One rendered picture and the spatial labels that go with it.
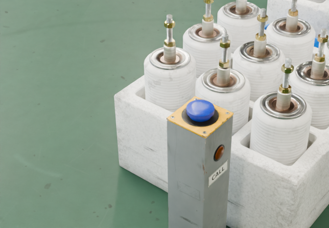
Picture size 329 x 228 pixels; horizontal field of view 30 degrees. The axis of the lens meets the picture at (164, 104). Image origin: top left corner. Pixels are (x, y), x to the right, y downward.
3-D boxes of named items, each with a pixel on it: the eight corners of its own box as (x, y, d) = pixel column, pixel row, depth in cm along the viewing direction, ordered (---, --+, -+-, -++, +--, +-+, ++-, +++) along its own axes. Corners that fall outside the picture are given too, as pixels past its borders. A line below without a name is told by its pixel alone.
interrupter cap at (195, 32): (204, 21, 124) (204, 18, 124) (234, 33, 120) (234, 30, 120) (180, 35, 120) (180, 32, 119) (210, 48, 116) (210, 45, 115)
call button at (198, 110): (219, 116, 89) (220, 104, 87) (203, 130, 86) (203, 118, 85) (197, 106, 91) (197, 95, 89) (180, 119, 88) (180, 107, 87)
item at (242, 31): (216, 96, 134) (220, 22, 123) (212, 72, 142) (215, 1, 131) (260, 95, 134) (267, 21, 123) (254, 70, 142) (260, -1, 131)
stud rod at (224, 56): (227, 72, 105) (229, 34, 101) (224, 75, 105) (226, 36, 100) (223, 70, 106) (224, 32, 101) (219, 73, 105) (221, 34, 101)
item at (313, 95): (340, 151, 118) (356, 73, 108) (311, 176, 113) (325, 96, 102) (298, 130, 124) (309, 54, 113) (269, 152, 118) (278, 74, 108)
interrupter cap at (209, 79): (243, 70, 109) (243, 67, 109) (246, 95, 103) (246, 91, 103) (200, 70, 110) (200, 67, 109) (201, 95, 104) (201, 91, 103)
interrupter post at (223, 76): (229, 78, 107) (230, 62, 106) (230, 86, 106) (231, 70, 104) (216, 78, 108) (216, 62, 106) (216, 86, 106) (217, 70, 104)
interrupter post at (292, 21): (298, 27, 122) (300, 12, 120) (294, 33, 120) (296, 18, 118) (287, 25, 123) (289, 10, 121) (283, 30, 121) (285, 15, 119)
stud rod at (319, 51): (322, 67, 107) (328, 29, 102) (318, 69, 106) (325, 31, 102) (317, 65, 107) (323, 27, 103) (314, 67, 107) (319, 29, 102)
